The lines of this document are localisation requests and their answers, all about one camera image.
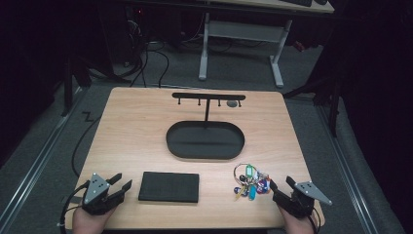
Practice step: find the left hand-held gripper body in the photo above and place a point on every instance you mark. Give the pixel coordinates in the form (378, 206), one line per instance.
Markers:
(95, 190)

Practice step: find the grey round table grommet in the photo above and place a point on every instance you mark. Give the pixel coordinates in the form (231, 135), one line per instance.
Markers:
(232, 103)

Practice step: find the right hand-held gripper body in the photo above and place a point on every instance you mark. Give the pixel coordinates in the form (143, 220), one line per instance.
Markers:
(302, 196)

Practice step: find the black metal stand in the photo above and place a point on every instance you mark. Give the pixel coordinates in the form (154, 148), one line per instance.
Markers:
(67, 87)
(332, 107)

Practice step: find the aluminium floor rail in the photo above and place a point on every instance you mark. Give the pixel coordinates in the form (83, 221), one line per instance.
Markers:
(349, 169)
(35, 165)

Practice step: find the black key holder with tray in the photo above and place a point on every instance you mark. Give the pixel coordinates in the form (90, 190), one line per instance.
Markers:
(204, 139)

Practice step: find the desk with white metal legs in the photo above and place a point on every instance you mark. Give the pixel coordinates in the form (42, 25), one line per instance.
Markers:
(246, 31)

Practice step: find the person's left hand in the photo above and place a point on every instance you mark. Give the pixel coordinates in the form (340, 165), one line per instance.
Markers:
(87, 222)

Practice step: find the person's right hand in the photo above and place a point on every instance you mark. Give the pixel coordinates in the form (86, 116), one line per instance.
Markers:
(297, 224)

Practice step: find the black rectangular wallet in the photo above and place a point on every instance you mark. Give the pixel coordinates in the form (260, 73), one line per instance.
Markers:
(168, 187)

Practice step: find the black keyboard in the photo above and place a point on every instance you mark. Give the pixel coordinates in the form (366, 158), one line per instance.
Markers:
(297, 2)

